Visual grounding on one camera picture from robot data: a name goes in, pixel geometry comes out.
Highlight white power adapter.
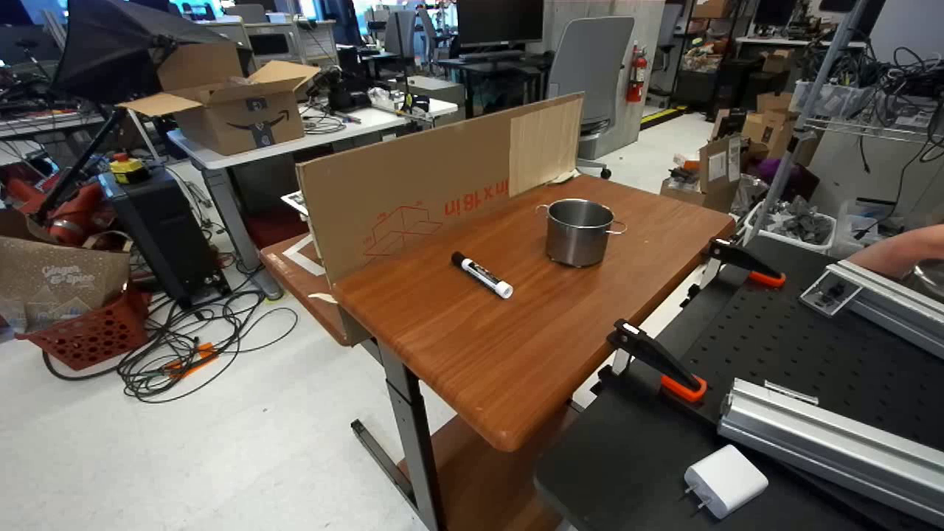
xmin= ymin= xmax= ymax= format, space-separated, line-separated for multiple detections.
xmin=684 ymin=446 xmax=771 ymax=520

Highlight far black orange clamp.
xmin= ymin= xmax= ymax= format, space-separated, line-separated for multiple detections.
xmin=709 ymin=240 xmax=787 ymax=289

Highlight light wood panel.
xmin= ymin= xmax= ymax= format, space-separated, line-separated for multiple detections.
xmin=507 ymin=94 xmax=583 ymax=196

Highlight red plastic crate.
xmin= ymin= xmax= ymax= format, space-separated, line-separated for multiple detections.
xmin=30 ymin=289 xmax=150 ymax=371

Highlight black and white marker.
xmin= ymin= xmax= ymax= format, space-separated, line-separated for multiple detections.
xmin=452 ymin=250 xmax=513 ymax=300

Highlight person's forearm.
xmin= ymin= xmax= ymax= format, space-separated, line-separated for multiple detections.
xmin=850 ymin=224 xmax=944 ymax=281

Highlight near black orange clamp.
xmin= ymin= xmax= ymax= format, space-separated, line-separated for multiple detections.
xmin=607 ymin=320 xmax=709 ymax=405

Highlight grey office chair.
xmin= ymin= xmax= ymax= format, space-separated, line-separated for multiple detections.
xmin=548 ymin=14 xmax=634 ymax=177

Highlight white lab table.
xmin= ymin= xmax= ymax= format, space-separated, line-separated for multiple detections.
xmin=163 ymin=100 xmax=415 ymax=299

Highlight black equipment case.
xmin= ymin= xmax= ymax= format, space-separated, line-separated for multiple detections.
xmin=97 ymin=165 xmax=226 ymax=306

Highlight small steel pot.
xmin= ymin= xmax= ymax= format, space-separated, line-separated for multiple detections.
xmin=544 ymin=199 xmax=625 ymax=268

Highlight far aluminium extrusion rail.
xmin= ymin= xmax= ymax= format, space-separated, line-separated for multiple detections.
xmin=799 ymin=261 xmax=944 ymax=359

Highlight brown paper bag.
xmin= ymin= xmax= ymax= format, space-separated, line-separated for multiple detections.
xmin=0 ymin=237 xmax=132 ymax=333

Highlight black orange clamp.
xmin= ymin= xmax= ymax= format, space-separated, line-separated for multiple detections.
xmin=709 ymin=240 xmax=787 ymax=289
xmin=607 ymin=320 xmax=709 ymax=405

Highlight open cardboard amazon box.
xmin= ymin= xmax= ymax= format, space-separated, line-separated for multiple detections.
xmin=126 ymin=41 xmax=318 ymax=154

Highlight red fire extinguisher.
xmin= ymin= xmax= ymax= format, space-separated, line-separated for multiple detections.
xmin=625 ymin=45 xmax=648 ymax=104

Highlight large cardboard sheet barrier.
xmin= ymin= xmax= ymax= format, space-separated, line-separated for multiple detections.
xmin=296 ymin=115 xmax=511 ymax=281

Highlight wooden desk with metal leg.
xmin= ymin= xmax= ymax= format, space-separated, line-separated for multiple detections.
xmin=269 ymin=177 xmax=735 ymax=531

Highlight black perforated breadboard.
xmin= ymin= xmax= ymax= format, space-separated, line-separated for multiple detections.
xmin=535 ymin=240 xmax=944 ymax=531

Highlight aluminium extrusion rail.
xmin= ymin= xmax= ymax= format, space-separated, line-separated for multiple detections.
xmin=799 ymin=261 xmax=944 ymax=359
xmin=716 ymin=379 xmax=944 ymax=526

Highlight black softbox light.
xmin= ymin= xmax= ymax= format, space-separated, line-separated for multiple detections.
xmin=52 ymin=0 xmax=218 ymax=104

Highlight near aluminium extrusion rail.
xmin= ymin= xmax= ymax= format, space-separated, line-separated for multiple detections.
xmin=716 ymin=379 xmax=944 ymax=526

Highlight black cables on floor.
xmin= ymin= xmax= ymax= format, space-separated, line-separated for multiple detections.
xmin=39 ymin=278 xmax=302 ymax=408

